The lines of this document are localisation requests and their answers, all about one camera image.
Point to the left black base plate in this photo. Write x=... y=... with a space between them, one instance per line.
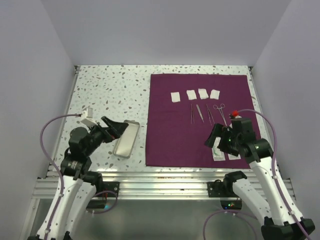
x=107 y=189

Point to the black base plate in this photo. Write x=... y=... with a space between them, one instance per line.
x=221 y=189
x=107 y=189

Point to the steel hemostat scissors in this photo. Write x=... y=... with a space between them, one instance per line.
x=220 y=109

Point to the broad steel forceps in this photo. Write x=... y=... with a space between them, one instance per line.
x=200 y=113

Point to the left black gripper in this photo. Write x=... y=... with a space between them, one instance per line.
x=115 y=129

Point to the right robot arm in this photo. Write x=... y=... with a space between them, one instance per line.
x=278 y=215

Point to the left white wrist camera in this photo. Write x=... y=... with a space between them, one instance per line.
x=86 y=117

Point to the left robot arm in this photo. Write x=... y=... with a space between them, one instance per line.
x=77 y=185

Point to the metal instrument tray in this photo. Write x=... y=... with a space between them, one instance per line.
x=124 y=145

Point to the suture packet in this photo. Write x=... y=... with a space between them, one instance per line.
x=233 y=158
x=217 y=154

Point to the left suture packet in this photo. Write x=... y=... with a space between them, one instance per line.
x=217 y=154

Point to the purple surgical cloth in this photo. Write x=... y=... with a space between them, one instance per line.
x=171 y=139

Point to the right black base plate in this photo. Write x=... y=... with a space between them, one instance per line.
x=221 y=189

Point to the pointed steel tweezers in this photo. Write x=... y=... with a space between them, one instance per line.
x=209 y=114

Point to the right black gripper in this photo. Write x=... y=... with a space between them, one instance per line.
x=218 y=130

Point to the thin steel tweezers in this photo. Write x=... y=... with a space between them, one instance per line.
x=192 y=117

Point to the right suture packet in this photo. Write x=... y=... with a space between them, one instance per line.
x=233 y=158

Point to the white gauze pad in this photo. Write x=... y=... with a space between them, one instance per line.
x=214 y=94
x=175 y=97
x=203 y=93
x=191 y=94

